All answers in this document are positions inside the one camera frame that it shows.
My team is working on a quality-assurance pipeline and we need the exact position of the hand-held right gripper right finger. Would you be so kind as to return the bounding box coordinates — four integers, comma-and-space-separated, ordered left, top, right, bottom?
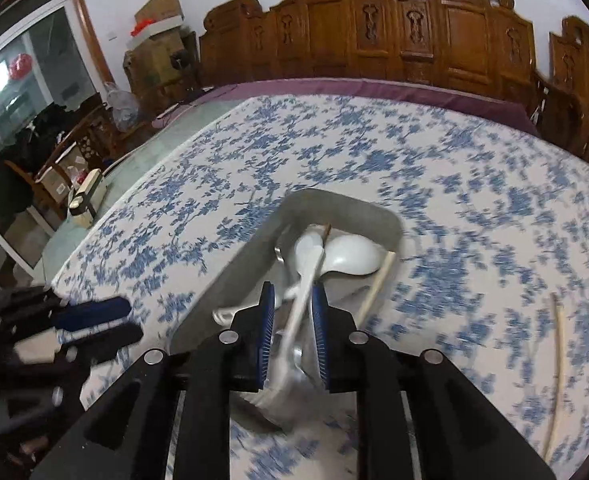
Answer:
310, 282, 557, 480

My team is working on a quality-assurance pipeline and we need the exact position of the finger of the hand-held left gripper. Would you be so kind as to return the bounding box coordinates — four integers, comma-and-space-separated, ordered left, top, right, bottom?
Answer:
57, 321, 144, 363
49, 296, 131, 338

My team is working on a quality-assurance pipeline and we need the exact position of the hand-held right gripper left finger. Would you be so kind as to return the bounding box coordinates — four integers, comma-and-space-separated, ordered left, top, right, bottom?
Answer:
29, 280, 278, 480

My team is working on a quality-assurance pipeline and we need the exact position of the grey metal tray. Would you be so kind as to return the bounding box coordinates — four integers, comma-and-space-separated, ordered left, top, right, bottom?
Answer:
167, 187, 406, 431

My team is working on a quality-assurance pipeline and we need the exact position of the white plastic fork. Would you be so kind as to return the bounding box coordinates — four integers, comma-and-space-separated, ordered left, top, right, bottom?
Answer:
244, 234, 326, 428

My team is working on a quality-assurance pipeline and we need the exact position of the light wooden chopstick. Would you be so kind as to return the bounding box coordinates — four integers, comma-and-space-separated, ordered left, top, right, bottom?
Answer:
358, 251, 398, 322
543, 291, 566, 467

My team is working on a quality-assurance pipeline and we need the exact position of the white spoon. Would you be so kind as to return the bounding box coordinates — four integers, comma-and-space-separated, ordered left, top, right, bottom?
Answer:
213, 234, 381, 327

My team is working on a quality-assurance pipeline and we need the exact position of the wooden lattice chair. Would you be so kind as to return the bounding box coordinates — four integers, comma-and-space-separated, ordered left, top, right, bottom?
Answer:
4, 105, 120, 221

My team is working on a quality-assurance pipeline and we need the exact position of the dark clothing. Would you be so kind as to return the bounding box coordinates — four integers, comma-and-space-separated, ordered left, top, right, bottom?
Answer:
0, 102, 75, 216

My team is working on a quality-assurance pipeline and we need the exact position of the blue floral tablecloth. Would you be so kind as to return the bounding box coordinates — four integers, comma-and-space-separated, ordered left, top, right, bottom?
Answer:
49, 92, 589, 480

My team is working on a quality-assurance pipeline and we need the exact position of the clear plastic bag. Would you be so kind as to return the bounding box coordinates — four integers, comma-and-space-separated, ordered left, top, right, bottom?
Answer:
104, 82, 141, 131

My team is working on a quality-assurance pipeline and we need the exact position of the red ornament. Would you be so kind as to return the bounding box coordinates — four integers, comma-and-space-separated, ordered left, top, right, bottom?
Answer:
7, 52, 38, 78

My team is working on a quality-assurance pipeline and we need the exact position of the stack of cardboard boxes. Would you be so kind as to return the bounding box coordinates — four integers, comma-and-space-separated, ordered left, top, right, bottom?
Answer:
123, 30, 198, 96

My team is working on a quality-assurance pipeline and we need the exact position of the wooden framed glass door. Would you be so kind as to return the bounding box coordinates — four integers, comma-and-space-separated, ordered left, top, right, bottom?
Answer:
0, 0, 116, 273

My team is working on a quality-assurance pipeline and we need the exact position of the flat white box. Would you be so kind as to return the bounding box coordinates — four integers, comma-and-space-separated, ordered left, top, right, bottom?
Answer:
129, 16, 183, 39

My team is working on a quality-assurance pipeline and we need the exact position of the cardboard box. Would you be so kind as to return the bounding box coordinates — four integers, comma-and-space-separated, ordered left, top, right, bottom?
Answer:
134, 0, 184, 28

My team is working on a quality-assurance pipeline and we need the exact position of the wooden armchair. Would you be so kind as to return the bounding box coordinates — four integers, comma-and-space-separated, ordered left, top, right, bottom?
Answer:
529, 67, 589, 171

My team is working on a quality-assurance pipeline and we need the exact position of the carved wooden bench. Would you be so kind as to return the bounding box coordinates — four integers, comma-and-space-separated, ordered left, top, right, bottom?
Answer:
198, 0, 537, 98

